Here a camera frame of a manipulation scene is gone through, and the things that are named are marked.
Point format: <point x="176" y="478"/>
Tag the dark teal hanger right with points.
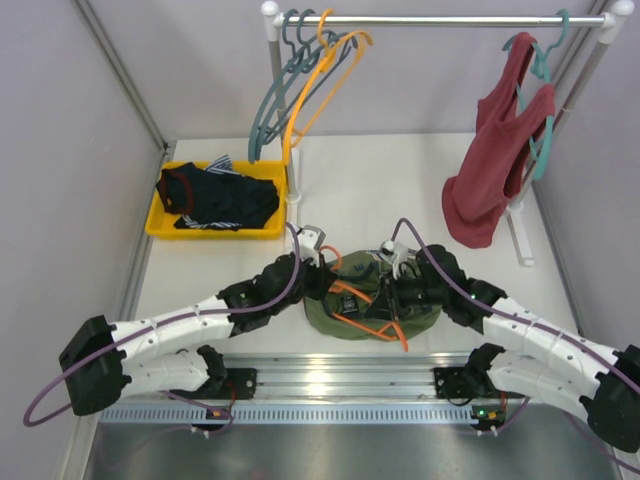
<point x="295" y="85"/>

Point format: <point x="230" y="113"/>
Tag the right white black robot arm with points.
<point x="523" y="353"/>

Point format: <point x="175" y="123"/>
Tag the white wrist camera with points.
<point x="307" y="241"/>
<point x="391" y="256"/>

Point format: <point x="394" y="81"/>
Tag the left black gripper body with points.
<point x="316" y="278"/>

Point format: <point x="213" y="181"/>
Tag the dark navy garment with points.
<point x="256" y="200"/>

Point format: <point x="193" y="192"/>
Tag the dark teal hanger left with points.
<point x="272" y="19"/>

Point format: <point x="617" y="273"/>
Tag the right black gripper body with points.
<point x="404" y="293"/>

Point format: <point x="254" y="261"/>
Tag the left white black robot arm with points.
<point x="105" y="362"/>

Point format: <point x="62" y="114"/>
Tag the green tank top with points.
<point x="417" y="325"/>

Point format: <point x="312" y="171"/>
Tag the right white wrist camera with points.
<point x="391" y="256"/>

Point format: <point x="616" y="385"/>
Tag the red tank top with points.
<point x="474" y="200"/>

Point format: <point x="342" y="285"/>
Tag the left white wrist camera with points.
<point x="307" y="241"/>

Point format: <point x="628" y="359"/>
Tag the orange plastic hanger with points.
<point x="356" y="306"/>

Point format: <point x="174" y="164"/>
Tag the dark teal hanger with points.
<point x="295" y="85"/>
<point x="272" y="19"/>

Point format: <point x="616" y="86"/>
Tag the yellow plastic bin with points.
<point x="161" y="224"/>

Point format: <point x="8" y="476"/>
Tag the perforated cable tray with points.
<point x="301" y="414"/>

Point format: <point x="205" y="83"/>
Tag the yellow-orange plastic hanger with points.
<point x="342" y="52"/>

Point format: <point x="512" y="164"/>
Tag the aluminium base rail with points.
<point x="333" y="378"/>

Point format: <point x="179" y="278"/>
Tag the striped blue white garment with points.
<point x="222" y="165"/>

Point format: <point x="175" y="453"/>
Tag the light teal hanger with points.
<point x="539" y="143"/>

